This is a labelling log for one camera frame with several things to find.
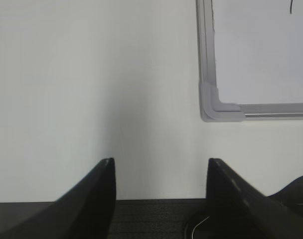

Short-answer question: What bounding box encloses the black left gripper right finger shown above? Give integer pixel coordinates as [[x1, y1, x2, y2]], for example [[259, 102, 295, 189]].
[[206, 157, 303, 239]]

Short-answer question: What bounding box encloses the white magnetic whiteboard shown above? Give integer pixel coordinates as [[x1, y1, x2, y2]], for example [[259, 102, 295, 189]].
[[196, 0, 303, 122]]

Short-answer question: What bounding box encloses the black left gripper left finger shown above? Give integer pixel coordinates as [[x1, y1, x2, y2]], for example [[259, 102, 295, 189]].
[[0, 158, 116, 239]]

